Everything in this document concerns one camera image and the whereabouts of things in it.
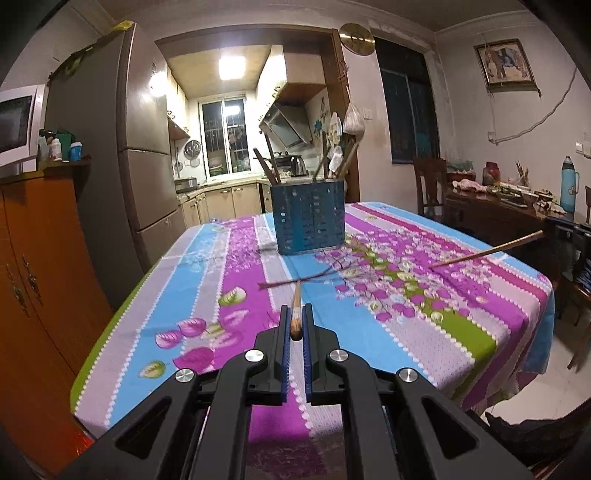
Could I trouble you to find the floral striped tablecloth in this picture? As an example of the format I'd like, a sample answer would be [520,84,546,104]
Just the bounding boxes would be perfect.
[69,201,556,462]

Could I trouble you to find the dark window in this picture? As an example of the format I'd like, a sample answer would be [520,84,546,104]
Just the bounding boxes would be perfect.
[372,36,440,165]

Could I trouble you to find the gold wall clock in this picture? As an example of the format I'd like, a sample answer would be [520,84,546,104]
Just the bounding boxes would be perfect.
[339,23,376,57]

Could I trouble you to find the kitchen ceiling light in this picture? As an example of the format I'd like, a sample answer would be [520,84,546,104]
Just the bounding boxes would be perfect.
[217,53,247,81]

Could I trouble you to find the orange wooden cabinet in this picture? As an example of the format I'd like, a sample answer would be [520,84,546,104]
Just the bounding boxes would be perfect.
[0,159,117,477]

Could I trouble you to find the barred kitchen window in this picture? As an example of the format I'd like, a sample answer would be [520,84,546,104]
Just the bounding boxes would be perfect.
[199,97,253,179]

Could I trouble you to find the dark cloth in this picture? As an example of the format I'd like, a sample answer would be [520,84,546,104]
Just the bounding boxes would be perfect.
[484,410,588,468]

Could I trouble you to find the wooden chair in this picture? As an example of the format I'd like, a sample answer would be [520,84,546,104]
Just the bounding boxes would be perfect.
[412,156,450,225]

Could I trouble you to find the blue perforated utensil holder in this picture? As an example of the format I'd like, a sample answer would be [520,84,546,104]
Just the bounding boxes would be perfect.
[270,178,347,256]

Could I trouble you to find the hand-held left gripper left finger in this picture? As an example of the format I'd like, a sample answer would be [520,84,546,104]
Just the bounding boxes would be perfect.
[58,304,293,480]

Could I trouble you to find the grey refrigerator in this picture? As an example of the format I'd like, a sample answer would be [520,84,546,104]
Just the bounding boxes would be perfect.
[43,22,186,315]

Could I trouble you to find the hanging cloth bags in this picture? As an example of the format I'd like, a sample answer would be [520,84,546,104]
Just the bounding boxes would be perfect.
[322,111,348,178]

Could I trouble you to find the white wall cable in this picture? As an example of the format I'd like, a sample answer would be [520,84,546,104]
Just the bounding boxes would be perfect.
[488,65,579,145]

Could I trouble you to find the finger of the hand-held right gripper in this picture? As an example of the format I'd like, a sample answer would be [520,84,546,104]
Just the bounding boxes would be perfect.
[544,216,579,278]

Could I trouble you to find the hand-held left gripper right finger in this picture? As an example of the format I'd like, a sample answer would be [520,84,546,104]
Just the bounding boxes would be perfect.
[302,303,534,480]

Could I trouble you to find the dark wooden chopstick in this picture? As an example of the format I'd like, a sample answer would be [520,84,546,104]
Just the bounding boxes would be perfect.
[257,272,334,291]
[295,265,346,281]

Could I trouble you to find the green cloth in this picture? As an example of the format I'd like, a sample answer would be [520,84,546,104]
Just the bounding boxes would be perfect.
[48,34,117,80]

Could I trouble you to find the light blue thermos bottle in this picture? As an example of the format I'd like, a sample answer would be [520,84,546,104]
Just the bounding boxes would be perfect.
[560,155,581,214]

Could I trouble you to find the framed elephant picture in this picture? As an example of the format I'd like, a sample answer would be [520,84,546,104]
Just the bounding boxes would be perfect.
[473,38,539,92]

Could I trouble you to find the white microwave oven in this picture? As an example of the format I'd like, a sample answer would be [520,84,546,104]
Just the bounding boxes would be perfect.
[0,84,48,169]

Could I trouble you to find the white plastic bag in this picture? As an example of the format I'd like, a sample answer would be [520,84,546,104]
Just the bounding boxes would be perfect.
[342,102,366,136]

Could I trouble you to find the metal range hood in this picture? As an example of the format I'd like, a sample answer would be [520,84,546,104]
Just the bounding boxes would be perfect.
[257,102,313,149]

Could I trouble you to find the bunch of chopsticks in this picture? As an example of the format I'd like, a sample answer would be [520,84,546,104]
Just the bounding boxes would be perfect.
[252,131,361,186]

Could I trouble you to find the dark wooden dining table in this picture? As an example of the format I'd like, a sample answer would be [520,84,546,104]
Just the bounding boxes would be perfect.
[445,186,579,278]

